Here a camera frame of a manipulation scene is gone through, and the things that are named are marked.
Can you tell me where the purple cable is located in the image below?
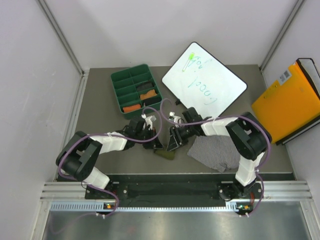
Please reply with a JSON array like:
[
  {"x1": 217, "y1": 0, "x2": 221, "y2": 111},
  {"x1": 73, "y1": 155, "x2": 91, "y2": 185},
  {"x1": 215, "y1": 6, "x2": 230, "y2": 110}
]
[
  {"x1": 159, "y1": 98, "x2": 273, "y2": 218},
  {"x1": 57, "y1": 107, "x2": 161, "y2": 218}
]

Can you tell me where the grey striped underwear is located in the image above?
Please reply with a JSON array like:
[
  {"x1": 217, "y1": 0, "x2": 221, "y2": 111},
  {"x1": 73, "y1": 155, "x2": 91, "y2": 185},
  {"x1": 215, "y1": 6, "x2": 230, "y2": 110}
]
[{"x1": 187, "y1": 135, "x2": 241, "y2": 173}]

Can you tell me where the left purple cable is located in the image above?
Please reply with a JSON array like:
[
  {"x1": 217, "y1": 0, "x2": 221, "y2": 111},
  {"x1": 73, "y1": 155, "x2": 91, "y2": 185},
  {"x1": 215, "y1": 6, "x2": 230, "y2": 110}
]
[{"x1": 57, "y1": 107, "x2": 161, "y2": 218}]

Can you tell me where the black dotted underwear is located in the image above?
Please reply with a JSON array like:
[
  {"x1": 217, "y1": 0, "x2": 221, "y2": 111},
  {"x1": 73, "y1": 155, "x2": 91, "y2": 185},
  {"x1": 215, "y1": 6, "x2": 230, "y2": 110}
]
[{"x1": 136, "y1": 81, "x2": 154, "y2": 92}]

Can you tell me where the black rolled cloth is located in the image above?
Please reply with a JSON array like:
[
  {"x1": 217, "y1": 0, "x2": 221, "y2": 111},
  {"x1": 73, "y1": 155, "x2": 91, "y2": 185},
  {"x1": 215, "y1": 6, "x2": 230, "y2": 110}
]
[{"x1": 142, "y1": 96, "x2": 162, "y2": 106}]

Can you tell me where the orange rolled cloth back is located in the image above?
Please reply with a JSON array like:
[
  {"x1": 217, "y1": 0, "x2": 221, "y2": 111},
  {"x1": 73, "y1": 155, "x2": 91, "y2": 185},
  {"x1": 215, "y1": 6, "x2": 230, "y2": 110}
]
[{"x1": 139, "y1": 89, "x2": 158, "y2": 101}]

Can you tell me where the green marker pen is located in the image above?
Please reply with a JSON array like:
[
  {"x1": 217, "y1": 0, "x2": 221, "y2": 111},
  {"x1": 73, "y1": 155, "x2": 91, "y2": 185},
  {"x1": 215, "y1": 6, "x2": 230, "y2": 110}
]
[{"x1": 182, "y1": 52, "x2": 195, "y2": 72}]

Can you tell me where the orange clipboard folder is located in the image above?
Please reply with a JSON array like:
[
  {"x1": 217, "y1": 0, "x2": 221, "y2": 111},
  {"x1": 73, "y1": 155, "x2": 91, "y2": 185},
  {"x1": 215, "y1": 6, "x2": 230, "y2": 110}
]
[{"x1": 251, "y1": 58, "x2": 320, "y2": 145}]

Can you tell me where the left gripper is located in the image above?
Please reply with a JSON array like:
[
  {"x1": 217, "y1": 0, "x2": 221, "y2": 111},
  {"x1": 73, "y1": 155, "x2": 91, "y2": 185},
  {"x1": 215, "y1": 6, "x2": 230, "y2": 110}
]
[{"x1": 135, "y1": 127, "x2": 164, "y2": 150}]

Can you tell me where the green compartment tray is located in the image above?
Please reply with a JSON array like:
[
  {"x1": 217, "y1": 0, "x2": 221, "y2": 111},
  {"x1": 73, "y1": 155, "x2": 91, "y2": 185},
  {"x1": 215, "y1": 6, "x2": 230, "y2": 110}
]
[{"x1": 110, "y1": 64, "x2": 163, "y2": 120}]

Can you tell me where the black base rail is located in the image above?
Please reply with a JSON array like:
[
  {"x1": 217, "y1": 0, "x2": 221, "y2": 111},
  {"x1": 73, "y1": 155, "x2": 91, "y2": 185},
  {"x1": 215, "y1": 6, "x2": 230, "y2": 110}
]
[{"x1": 84, "y1": 172, "x2": 296, "y2": 208}]

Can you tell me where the white whiteboard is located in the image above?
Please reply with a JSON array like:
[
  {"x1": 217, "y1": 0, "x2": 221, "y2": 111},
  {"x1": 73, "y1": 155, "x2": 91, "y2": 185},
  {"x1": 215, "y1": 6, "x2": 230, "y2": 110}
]
[{"x1": 162, "y1": 42, "x2": 248, "y2": 118}]

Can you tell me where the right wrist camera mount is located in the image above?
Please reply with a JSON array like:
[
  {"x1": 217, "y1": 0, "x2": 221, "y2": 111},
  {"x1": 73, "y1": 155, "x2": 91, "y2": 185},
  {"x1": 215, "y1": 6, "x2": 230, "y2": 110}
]
[{"x1": 168, "y1": 111, "x2": 182, "y2": 124}]

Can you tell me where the olive green underwear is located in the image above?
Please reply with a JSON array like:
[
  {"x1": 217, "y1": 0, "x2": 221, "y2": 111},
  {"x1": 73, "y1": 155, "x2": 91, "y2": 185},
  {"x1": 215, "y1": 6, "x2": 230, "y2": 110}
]
[{"x1": 153, "y1": 149, "x2": 175, "y2": 160}]

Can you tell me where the orange rolled cloth front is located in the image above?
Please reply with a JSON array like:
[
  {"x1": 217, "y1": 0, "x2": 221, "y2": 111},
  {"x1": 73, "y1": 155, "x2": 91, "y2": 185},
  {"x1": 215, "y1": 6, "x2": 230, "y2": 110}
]
[{"x1": 122, "y1": 103, "x2": 141, "y2": 113}]

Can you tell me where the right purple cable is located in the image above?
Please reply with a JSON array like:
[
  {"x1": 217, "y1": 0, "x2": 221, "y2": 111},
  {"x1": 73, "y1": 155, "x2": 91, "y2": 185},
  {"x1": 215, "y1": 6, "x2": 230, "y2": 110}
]
[{"x1": 159, "y1": 98, "x2": 273, "y2": 218}]

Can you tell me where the orange rolled cloth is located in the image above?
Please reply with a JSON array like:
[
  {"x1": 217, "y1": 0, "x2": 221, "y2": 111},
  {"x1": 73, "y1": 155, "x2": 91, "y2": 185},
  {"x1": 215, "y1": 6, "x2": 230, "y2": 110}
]
[
  {"x1": 122, "y1": 103, "x2": 141, "y2": 113},
  {"x1": 139, "y1": 89, "x2": 158, "y2": 101}
]

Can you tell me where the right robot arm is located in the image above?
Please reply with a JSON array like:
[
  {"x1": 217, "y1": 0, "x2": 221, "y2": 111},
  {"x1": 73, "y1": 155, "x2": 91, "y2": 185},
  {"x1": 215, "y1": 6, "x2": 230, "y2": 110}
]
[{"x1": 164, "y1": 107, "x2": 272, "y2": 198}]

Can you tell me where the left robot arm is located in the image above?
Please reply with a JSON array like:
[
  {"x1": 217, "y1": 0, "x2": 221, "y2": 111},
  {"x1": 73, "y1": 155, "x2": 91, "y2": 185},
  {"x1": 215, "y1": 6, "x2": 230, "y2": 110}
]
[{"x1": 55, "y1": 114, "x2": 163, "y2": 199}]

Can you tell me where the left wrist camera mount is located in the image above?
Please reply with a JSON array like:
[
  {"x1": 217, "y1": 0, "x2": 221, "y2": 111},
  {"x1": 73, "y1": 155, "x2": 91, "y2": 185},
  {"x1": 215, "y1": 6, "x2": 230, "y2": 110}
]
[{"x1": 141, "y1": 114, "x2": 157, "y2": 131}]

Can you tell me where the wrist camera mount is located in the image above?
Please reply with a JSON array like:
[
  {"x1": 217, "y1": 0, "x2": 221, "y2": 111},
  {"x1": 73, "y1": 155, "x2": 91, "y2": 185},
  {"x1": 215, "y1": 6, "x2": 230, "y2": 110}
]
[
  {"x1": 168, "y1": 111, "x2": 182, "y2": 124},
  {"x1": 141, "y1": 114, "x2": 157, "y2": 131}
]

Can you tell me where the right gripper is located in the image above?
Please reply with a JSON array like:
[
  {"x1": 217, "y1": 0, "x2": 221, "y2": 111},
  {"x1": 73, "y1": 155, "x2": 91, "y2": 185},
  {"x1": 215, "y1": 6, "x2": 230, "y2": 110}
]
[{"x1": 167, "y1": 123, "x2": 195, "y2": 153}]

